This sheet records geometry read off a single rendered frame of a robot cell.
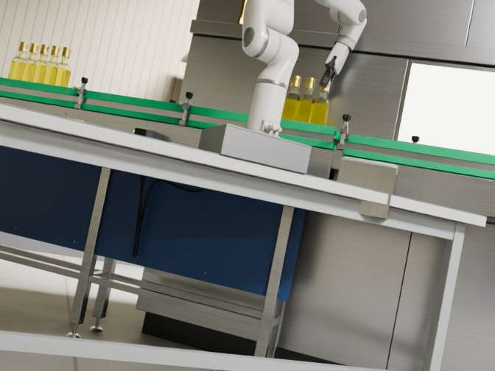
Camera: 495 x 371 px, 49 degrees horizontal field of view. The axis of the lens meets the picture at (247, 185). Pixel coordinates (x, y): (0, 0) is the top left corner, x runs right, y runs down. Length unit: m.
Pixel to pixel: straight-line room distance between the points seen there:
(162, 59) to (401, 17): 2.58
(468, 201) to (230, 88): 1.07
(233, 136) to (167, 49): 3.13
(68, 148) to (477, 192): 1.32
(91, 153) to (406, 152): 1.11
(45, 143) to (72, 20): 3.12
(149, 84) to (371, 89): 2.58
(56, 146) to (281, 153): 0.60
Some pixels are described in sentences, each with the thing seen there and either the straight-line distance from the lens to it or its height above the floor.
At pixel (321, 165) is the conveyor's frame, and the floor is 0.82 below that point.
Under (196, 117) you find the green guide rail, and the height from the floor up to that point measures 0.92.
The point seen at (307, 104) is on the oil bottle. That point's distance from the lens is 2.08.
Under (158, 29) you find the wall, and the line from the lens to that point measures 4.58.
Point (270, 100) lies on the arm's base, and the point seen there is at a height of 0.94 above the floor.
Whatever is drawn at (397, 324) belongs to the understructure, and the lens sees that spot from 2.20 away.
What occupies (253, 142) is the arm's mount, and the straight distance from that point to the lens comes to 1.48.
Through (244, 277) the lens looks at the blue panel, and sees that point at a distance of 1.96.
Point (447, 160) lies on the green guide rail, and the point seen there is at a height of 0.92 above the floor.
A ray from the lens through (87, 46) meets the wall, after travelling 4.47.
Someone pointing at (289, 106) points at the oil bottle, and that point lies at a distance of 2.09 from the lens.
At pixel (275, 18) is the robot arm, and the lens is 1.66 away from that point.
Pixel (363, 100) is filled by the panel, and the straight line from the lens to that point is 2.22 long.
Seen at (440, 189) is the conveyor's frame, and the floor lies 0.82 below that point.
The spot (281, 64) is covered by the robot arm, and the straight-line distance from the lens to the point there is 1.61.
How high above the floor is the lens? 0.62
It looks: 3 degrees up
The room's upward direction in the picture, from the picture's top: 11 degrees clockwise
